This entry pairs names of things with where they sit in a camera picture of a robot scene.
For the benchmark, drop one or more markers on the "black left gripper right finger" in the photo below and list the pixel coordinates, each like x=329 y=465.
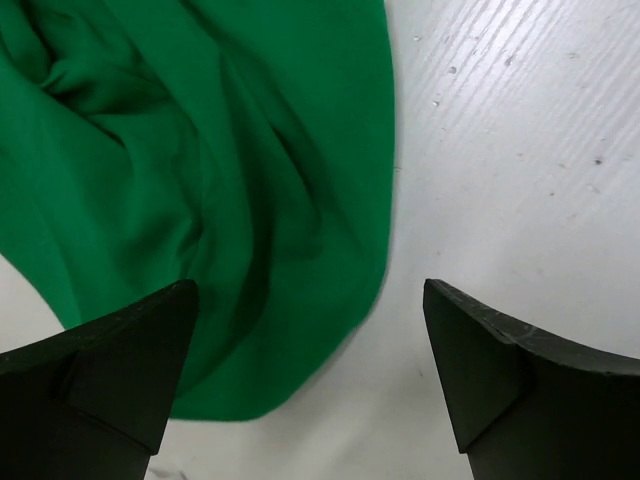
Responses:
x=527 y=404

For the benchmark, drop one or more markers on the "green t-shirt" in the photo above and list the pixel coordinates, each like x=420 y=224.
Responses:
x=245 y=145

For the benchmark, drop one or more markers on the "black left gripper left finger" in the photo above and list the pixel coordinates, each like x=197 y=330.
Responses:
x=93 y=402

